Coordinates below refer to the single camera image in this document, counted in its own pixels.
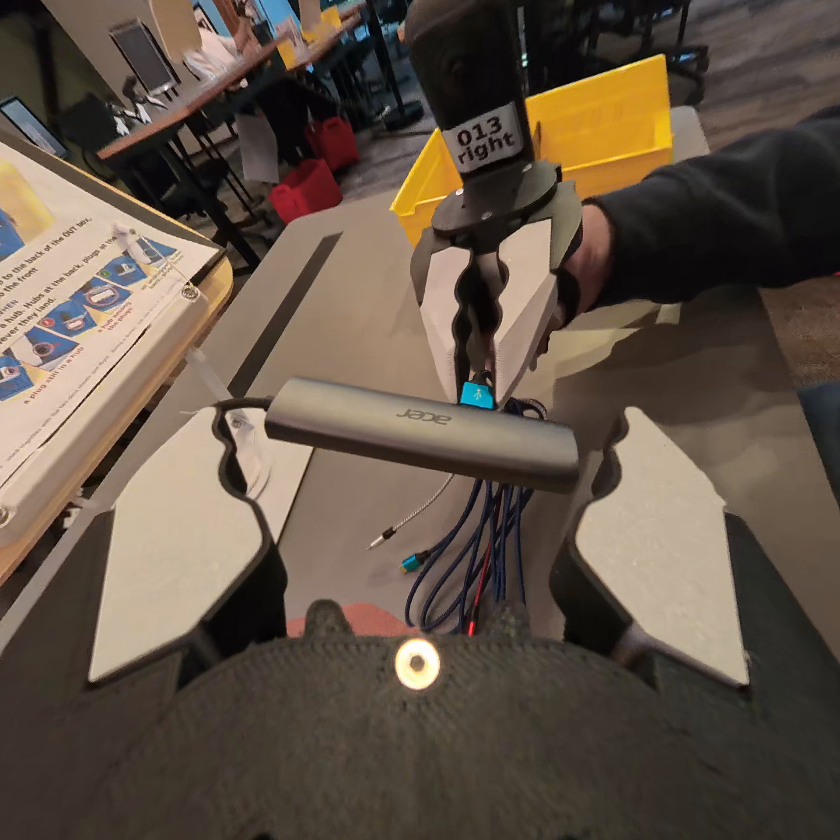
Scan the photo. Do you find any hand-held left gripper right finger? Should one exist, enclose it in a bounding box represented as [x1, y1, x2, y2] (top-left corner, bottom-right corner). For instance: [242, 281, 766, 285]
[550, 406, 750, 688]

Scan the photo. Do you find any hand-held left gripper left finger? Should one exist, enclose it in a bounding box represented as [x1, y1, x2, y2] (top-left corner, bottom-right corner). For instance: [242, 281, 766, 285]
[87, 407, 287, 685]

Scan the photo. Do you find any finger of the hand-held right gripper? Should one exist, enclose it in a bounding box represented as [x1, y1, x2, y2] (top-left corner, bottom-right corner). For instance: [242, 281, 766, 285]
[482, 217, 560, 404]
[419, 244, 487, 403]

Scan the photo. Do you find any blue braided cable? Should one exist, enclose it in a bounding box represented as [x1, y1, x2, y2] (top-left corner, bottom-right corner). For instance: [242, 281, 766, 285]
[364, 369, 549, 637]

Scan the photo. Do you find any grey usb hub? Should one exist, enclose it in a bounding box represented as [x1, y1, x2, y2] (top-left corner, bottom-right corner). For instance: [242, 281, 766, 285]
[264, 376, 580, 495]

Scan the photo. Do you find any yellow plastic bin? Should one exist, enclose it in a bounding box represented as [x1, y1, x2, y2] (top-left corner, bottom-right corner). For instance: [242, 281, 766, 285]
[390, 54, 676, 247]

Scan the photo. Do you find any person's right forearm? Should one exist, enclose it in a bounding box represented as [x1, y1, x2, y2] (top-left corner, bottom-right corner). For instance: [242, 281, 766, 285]
[591, 108, 840, 309]

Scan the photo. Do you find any person's right hand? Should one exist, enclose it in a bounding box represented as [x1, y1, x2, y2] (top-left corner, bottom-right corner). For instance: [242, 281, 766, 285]
[535, 203, 616, 371]

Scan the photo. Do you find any red bin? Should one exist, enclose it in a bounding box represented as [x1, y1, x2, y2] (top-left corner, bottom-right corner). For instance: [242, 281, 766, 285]
[305, 117, 361, 173]
[269, 157, 343, 225]

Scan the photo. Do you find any person's jeans leg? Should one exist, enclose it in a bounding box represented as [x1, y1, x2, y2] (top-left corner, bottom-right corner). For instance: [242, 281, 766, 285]
[797, 384, 840, 513]

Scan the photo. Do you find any white hanging paper sheet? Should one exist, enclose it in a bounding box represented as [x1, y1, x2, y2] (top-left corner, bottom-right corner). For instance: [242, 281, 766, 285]
[235, 115, 282, 185]

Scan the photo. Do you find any grey monitor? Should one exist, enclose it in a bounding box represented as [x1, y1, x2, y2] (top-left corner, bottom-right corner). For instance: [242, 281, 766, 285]
[108, 20, 179, 93]

